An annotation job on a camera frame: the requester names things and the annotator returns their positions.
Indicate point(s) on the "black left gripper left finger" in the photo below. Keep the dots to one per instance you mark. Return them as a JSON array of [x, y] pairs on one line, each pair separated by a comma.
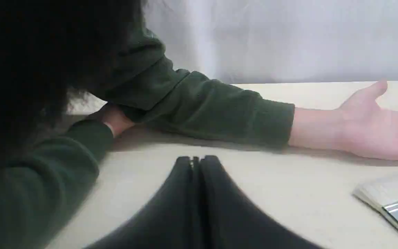
[[166, 221]]

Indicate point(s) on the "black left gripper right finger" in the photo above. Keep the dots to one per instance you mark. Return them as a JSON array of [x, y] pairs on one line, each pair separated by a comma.
[[230, 220]]

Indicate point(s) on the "second green sleeved forearm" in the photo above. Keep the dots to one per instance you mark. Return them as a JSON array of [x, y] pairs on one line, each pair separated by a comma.
[[39, 192]]

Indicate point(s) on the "green sleeved forearm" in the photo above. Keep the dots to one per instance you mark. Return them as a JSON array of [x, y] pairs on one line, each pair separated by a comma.
[[147, 88]]

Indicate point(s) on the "second hand under arm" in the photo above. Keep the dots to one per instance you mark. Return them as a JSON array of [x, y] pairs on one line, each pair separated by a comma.
[[113, 117]]

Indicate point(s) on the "open bare hand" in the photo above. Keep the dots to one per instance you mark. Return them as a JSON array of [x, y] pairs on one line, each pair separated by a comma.
[[366, 129]]

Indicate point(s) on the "wide wooden paint brush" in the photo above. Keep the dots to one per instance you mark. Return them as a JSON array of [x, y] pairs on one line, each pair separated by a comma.
[[382, 195]]

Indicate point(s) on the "dark curly hair head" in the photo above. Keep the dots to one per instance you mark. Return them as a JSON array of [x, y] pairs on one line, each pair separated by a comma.
[[51, 50]]

